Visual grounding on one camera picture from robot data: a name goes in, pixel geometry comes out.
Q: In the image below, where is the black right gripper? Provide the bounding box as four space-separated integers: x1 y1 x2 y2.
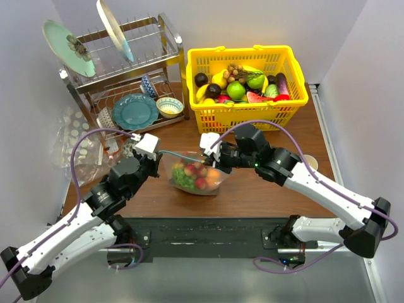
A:
205 142 258 174

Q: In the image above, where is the red yellow apple toy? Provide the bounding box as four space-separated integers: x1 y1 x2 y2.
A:
205 169 222 190

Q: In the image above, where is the clear zip bag blue seal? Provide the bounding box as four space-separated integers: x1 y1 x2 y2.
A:
160 150 230 196

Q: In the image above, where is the green grape bunch toy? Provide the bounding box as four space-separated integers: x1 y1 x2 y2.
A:
171 167 196 191

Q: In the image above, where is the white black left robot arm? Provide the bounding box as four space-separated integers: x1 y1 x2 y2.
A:
1 153 162 300

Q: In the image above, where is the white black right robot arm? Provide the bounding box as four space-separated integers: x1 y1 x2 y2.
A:
199 122 391 258

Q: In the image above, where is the polka dot plastic bag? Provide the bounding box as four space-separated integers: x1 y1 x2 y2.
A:
50 106 122 186

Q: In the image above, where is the black white floral bowl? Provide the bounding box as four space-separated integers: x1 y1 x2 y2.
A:
121 138 135 158

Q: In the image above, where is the teal scalloped plate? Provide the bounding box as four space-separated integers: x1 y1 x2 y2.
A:
112 93 159 131

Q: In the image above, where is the yellow blue patterned bowl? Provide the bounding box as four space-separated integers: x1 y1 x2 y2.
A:
156 97 184 119

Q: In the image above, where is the yellow banana toy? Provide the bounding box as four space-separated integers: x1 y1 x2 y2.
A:
194 84 209 104

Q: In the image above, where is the dark avocado toy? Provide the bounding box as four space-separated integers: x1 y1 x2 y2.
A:
205 83 222 99
194 73 209 88

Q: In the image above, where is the yellow plastic basket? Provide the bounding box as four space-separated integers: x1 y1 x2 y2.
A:
186 45 309 133

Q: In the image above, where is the green apple toy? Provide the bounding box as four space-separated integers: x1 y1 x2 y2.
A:
247 71 266 89
227 81 246 100

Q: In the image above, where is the watermelon slice toy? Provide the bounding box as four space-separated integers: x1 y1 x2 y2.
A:
246 92 274 104

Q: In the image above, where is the blue zigzag bowl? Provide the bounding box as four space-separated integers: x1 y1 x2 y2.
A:
140 74 158 98

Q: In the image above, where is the yellow pear toy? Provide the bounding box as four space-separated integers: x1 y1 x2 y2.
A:
211 69 228 90

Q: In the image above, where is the steel two-tier dish rack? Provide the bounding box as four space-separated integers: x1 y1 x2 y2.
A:
59 13 189 131

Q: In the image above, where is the brown grape bunch toy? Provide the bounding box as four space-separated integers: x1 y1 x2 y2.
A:
223 63 249 83

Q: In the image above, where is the red pepper toy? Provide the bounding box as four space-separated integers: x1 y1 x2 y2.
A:
273 94 290 102

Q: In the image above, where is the cream ceramic mug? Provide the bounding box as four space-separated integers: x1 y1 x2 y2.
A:
304 154 319 170

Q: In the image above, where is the purple eggplant toy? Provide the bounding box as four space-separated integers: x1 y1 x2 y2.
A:
275 73 290 97

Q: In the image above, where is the mint green flower plate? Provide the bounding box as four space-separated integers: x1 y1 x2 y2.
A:
42 20 96 78

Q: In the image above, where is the beige blue-edged plate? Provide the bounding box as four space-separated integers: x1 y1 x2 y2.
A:
96 0 134 63

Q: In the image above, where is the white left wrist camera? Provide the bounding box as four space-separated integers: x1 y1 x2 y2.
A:
129 133 160 161

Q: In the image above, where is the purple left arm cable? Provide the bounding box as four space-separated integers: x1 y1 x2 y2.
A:
0 128 140 303

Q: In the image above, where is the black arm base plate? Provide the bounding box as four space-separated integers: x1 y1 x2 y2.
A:
107 217 318 266

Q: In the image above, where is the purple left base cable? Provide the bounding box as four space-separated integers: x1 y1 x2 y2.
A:
107 242 145 271

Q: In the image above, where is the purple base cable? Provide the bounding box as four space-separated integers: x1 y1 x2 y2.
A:
107 242 145 271
253 243 347 274

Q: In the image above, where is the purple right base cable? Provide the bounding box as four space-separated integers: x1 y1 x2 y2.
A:
253 243 347 274

